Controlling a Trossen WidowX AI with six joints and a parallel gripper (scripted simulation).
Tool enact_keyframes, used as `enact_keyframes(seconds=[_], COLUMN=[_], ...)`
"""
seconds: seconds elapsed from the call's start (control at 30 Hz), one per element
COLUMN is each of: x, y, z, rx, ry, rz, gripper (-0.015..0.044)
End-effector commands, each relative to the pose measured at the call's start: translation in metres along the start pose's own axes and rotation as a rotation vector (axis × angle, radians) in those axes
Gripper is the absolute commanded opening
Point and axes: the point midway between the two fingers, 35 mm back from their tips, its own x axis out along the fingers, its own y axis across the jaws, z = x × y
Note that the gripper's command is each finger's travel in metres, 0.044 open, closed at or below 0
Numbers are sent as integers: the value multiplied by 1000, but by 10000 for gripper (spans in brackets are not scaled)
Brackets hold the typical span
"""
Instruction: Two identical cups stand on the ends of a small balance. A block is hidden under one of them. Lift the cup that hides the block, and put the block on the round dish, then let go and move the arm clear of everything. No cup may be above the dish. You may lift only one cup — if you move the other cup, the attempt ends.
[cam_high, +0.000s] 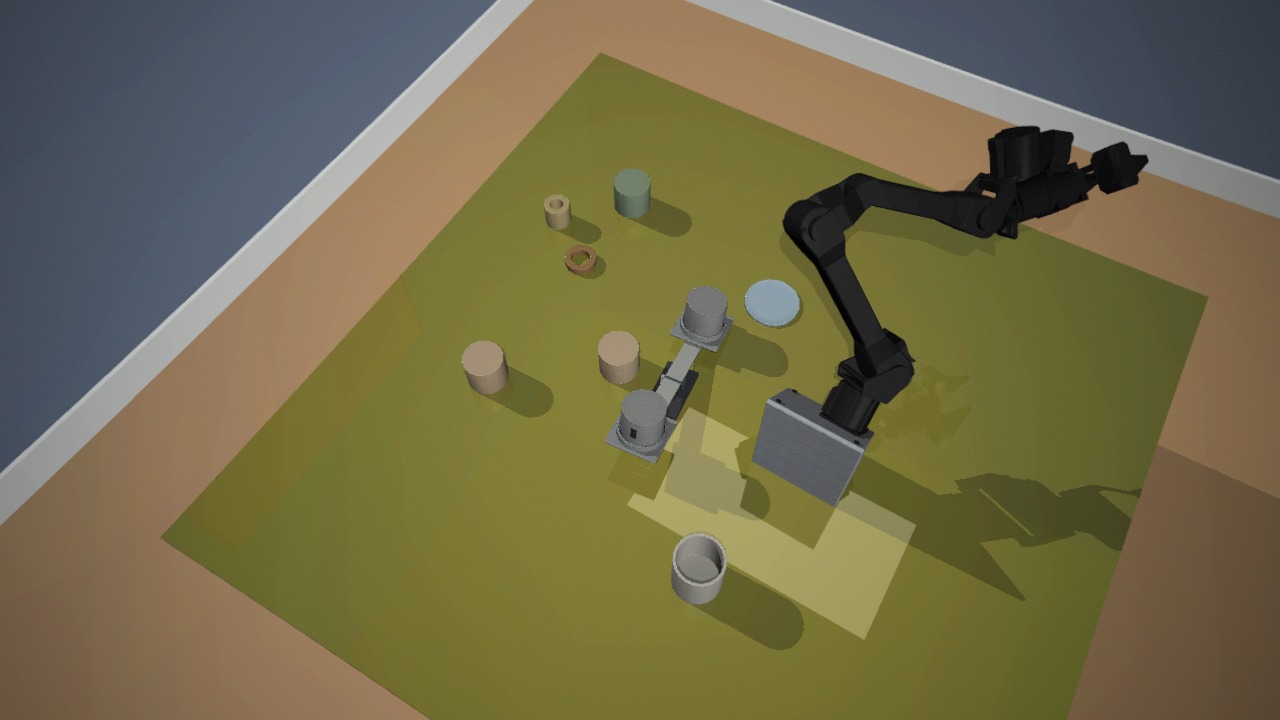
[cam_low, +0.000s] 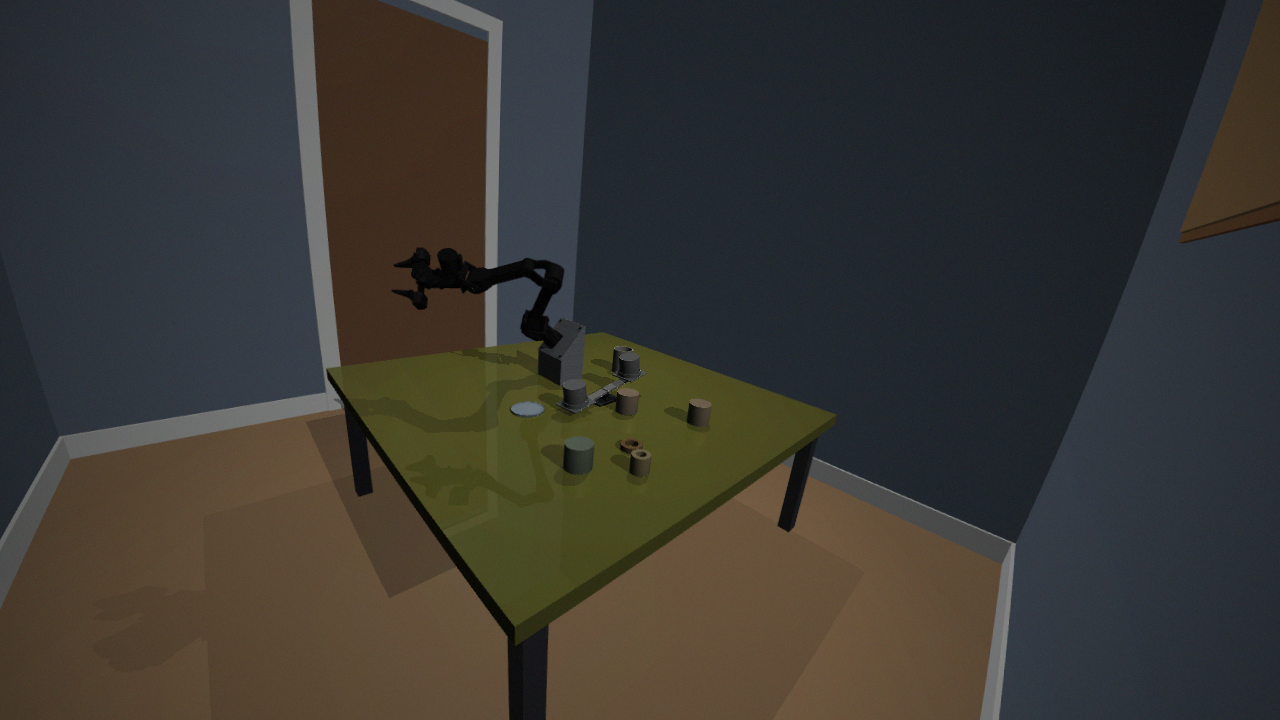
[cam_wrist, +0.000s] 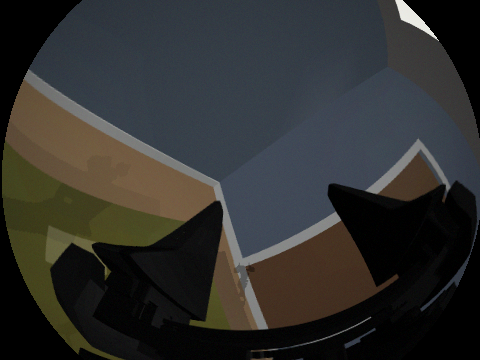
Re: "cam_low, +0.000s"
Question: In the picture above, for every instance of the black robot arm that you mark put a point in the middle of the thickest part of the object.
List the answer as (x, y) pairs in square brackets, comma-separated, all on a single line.
[(534, 324)]

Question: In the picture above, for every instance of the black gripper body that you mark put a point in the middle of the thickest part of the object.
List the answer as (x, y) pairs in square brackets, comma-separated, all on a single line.
[(419, 298)]

